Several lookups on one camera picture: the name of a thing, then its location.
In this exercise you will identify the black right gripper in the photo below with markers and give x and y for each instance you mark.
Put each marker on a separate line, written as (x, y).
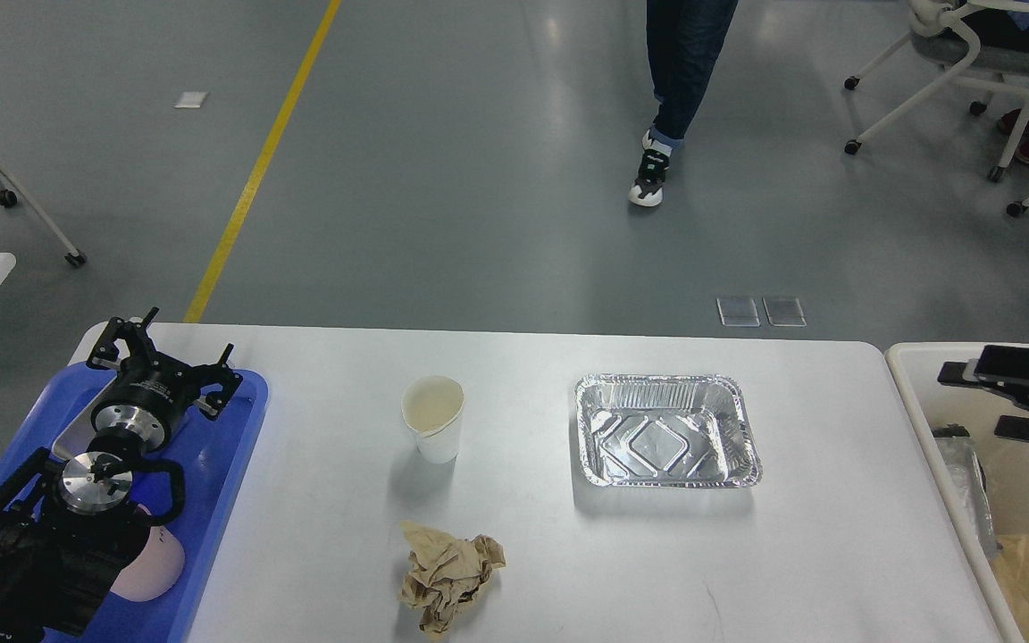
(998, 368)

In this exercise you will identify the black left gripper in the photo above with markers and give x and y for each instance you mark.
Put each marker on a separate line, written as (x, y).
(149, 396)

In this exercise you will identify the stainless steel rectangular container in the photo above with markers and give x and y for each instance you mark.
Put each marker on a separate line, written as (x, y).
(78, 433)

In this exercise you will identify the pink mug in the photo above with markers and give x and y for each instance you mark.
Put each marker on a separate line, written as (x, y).
(154, 571)

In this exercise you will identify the white paper cup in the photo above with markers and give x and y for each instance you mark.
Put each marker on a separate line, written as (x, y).
(432, 410)

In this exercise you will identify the aluminium foil tray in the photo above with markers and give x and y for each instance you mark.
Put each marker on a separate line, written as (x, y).
(665, 432)

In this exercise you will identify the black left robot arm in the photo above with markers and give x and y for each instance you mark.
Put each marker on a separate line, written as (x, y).
(69, 526)

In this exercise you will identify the blue plastic tray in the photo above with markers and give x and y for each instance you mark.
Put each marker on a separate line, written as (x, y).
(214, 456)

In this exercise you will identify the white plastic bin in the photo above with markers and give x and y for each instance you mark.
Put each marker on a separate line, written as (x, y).
(916, 368)

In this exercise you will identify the plastic bag in bin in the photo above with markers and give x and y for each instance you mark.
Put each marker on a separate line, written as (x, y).
(958, 451)

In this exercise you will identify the floor outlet plate right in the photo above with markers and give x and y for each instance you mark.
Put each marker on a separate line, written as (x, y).
(784, 311)

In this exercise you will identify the floor outlet plate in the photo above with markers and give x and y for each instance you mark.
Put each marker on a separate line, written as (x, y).
(738, 311)
(784, 311)

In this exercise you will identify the floor outlet plate left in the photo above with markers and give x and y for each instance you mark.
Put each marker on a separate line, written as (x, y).
(738, 311)

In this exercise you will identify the grey office chair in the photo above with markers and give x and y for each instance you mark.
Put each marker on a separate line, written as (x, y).
(938, 34)

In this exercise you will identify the crumpled brown paper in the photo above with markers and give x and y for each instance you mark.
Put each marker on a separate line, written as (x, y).
(445, 575)

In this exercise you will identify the person in dark jeans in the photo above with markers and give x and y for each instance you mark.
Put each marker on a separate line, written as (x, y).
(684, 40)

